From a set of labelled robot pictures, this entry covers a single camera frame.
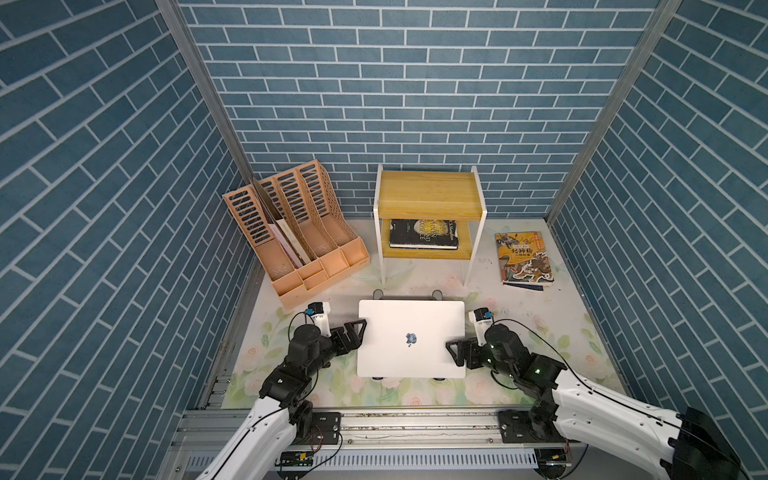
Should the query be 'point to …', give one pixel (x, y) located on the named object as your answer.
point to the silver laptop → (407, 339)
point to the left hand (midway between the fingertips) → (363, 328)
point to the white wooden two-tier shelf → (454, 196)
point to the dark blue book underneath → (528, 286)
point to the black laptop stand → (378, 295)
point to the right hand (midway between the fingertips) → (458, 344)
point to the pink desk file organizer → (294, 226)
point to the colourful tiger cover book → (524, 257)
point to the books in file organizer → (289, 244)
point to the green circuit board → (297, 458)
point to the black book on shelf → (424, 234)
